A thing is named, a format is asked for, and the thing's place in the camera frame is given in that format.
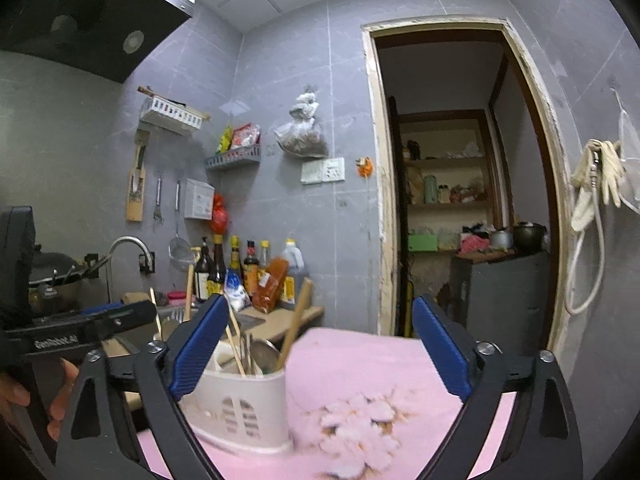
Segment pale wooden chopstick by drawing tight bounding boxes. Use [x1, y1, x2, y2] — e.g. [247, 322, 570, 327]
[149, 287, 163, 341]

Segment metal fork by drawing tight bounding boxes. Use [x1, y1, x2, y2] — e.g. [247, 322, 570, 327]
[241, 332, 255, 376]

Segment thick wooden stick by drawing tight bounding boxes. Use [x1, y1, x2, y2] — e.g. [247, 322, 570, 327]
[274, 278, 314, 372]

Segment person's left hand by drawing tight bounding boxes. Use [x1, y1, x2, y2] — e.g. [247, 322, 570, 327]
[0, 357, 82, 442]

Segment black wok with lid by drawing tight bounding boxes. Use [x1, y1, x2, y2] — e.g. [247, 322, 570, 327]
[28, 246, 106, 316]

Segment curved chrome faucet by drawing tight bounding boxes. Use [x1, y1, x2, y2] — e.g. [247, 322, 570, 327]
[105, 235, 155, 302]

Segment white plastic utensil holder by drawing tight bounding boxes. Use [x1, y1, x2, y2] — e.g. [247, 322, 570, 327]
[179, 341, 294, 456]

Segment wooden chopstick in holder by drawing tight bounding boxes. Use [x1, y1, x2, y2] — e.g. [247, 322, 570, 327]
[183, 263, 194, 322]

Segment dark grey cabinet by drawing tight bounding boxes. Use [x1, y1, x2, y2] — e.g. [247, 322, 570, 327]
[446, 252, 549, 356]

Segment metal ladle spoon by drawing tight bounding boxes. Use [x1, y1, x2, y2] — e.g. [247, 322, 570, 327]
[250, 339, 280, 375]

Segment white salt packet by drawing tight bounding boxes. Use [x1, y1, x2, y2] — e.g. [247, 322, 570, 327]
[224, 269, 250, 312]

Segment hanging mesh strainer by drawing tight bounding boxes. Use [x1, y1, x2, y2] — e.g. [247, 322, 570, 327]
[168, 180, 194, 272]

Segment dark wine bottle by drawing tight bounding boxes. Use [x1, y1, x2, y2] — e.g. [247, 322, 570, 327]
[194, 237, 212, 302]

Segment pink table cloth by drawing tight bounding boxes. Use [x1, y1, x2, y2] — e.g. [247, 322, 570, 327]
[135, 326, 518, 480]

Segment dark soy sauce bottle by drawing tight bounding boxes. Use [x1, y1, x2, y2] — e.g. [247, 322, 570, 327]
[206, 234, 227, 296]

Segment hanging metal peeler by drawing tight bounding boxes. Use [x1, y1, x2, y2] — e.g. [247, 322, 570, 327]
[153, 177, 163, 222]

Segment wooden knife holder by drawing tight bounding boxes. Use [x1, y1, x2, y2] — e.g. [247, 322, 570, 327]
[125, 129, 150, 222]

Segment red cap sauce bottle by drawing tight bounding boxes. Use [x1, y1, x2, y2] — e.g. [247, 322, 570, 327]
[243, 240, 259, 297]

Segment black pot on cabinet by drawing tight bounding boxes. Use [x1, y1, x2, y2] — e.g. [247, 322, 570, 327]
[512, 222, 547, 255]

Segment large oil jug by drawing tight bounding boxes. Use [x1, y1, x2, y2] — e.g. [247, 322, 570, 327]
[280, 238, 309, 310]

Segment red plastic bag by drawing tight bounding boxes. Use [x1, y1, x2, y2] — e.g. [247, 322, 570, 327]
[209, 193, 229, 235]

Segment yellow cap bottle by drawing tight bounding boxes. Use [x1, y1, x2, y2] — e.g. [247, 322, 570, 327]
[258, 240, 270, 280]

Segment rubber gloves on hook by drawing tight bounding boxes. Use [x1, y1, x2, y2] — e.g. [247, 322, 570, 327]
[570, 139, 625, 233]

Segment clear hanging plastic bag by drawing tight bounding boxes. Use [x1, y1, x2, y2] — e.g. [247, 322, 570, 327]
[613, 89, 640, 214]

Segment black range hood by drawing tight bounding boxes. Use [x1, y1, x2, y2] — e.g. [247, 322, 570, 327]
[1, 0, 195, 82]

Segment plastic bag of dried goods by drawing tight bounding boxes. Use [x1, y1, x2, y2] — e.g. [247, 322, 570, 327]
[272, 86, 329, 159]

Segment white hose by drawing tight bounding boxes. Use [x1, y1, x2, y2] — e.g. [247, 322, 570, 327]
[563, 199, 606, 317]

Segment white box on wall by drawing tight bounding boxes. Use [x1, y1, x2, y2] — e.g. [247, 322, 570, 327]
[183, 179, 215, 221]

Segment white wall basket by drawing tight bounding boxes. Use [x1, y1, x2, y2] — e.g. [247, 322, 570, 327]
[137, 86, 210, 136]

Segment grey wall shelf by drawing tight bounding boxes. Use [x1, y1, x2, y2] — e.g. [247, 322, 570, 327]
[205, 144, 262, 171]

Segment white wall switch socket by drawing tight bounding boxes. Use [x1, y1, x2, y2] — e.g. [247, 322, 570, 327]
[300, 157, 345, 185]

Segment orange wall hook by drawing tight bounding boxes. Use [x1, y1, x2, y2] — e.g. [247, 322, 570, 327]
[356, 157, 374, 179]

